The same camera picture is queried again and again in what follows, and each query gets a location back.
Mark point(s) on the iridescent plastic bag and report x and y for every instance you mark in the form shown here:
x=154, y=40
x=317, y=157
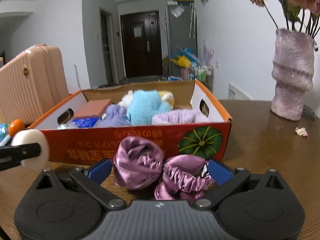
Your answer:
x=67, y=126

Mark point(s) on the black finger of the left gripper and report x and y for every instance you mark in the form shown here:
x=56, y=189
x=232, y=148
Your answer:
x=11, y=156

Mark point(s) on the wire trolley with bottles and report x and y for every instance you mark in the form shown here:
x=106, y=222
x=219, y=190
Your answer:
x=204, y=74

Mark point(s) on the dark brown entrance door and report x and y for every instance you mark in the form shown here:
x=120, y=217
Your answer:
x=141, y=40

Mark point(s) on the fluffy lilac headband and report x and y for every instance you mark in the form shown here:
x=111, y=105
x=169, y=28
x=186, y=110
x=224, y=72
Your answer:
x=179, y=116

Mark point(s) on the blue tissue pack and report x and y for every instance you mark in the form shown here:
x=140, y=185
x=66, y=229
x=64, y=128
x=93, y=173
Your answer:
x=4, y=134

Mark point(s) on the white mop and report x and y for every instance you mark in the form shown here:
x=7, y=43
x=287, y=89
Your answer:
x=77, y=77

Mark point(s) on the white board leaning on wall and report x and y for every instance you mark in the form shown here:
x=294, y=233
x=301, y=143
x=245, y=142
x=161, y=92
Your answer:
x=235, y=93

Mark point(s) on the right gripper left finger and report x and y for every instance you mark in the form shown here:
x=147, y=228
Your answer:
x=90, y=180

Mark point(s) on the white foam cylinder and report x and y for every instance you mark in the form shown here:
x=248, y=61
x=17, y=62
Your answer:
x=30, y=136

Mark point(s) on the orange cardboard box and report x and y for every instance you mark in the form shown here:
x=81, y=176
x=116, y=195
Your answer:
x=89, y=145

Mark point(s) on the orange tangerine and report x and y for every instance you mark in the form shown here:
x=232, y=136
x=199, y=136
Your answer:
x=15, y=126

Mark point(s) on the lilac knitted cloth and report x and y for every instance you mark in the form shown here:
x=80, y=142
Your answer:
x=115, y=116

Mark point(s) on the purple satin scrunchie bonnet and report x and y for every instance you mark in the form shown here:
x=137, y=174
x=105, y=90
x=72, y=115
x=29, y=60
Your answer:
x=140, y=162

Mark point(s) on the dried pink rose bouquet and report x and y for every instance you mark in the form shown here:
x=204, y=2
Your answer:
x=300, y=15

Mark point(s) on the mauve textured vase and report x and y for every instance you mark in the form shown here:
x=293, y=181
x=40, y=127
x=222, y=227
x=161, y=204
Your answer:
x=293, y=70

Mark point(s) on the fallen pink petal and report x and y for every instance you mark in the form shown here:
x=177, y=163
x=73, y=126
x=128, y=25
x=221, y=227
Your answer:
x=301, y=132

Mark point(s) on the grey metal cabinet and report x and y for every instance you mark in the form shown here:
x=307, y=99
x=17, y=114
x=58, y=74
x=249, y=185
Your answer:
x=181, y=26

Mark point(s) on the blue plush toy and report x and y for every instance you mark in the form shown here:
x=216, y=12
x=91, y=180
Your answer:
x=141, y=113

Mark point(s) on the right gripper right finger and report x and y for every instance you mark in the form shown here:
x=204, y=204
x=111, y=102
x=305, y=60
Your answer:
x=228, y=180

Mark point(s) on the yellow and blue bags pile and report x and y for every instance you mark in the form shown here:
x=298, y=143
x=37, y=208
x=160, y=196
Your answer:
x=185, y=58

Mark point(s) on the blue small packet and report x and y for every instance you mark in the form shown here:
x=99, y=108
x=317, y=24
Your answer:
x=85, y=122

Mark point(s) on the pink ribbed suitcase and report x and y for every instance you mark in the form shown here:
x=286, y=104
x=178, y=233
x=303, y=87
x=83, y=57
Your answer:
x=32, y=83

